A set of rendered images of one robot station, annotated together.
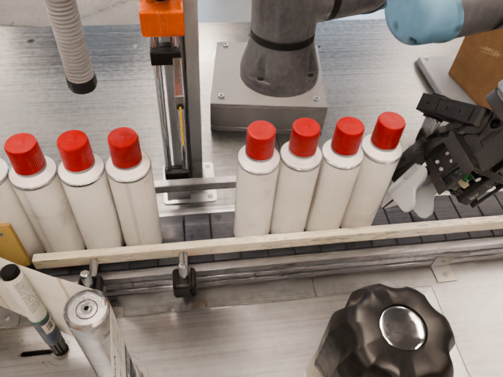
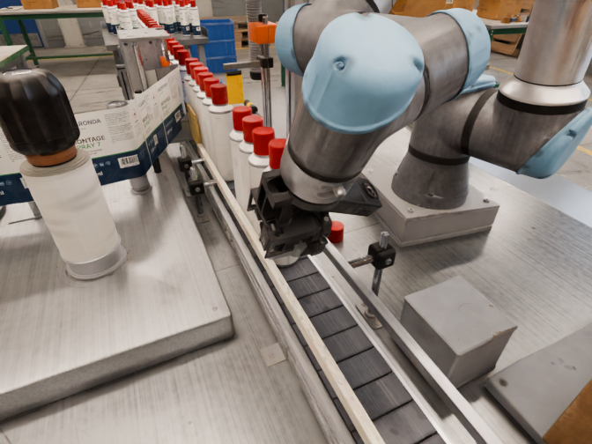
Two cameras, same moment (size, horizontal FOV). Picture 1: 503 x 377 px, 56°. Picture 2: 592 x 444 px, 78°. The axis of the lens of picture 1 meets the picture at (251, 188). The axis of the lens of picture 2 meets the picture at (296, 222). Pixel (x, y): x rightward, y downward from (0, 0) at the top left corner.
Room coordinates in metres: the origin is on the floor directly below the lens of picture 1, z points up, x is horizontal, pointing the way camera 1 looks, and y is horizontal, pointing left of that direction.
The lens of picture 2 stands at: (0.34, -0.61, 1.28)
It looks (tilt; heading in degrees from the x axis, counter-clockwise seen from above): 36 degrees down; 77
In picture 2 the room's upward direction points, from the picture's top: straight up
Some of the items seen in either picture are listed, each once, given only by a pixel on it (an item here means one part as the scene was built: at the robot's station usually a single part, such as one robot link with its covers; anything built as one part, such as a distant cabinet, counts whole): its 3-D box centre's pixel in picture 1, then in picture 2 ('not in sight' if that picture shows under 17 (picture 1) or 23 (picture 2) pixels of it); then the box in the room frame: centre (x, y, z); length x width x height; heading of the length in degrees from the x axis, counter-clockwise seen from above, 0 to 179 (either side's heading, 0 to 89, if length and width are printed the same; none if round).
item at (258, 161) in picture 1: (255, 188); (246, 164); (0.39, -0.01, 0.98); 0.05 x 0.05 x 0.20
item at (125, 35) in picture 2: not in sight; (142, 33); (0.20, 0.43, 1.14); 0.14 x 0.11 x 0.01; 102
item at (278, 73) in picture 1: (281, 51); (433, 169); (0.76, -0.03, 0.94); 0.15 x 0.15 x 0.10
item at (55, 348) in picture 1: (38, 316); (148, 134); (0.20, 0.21, 0.97); 0.02 x 0.02 x 0.19
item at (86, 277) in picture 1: (96, 285); (193, 167); (0.28, 0.19, 0.89); 0.06 x 0.03 x 0.12; 12
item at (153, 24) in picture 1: (172, 129); (252, 109); (0.42, 0.10, 1.05); 0.10 x 0.04 x 0.33; 12
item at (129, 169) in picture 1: (135, 196); (224, 135); (0.36, 0.14, 0.98); 0.05 x 0.05 x 0.20
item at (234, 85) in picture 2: (180, 117); (234, 87); (0.39, 0.08, 1.09); 0.03 x 0.01 x 0.06; 12
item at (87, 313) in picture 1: (105, 349); (129, 149); (0.17, 0.13, 0.97); 0.05 x 0.05 x 0.19
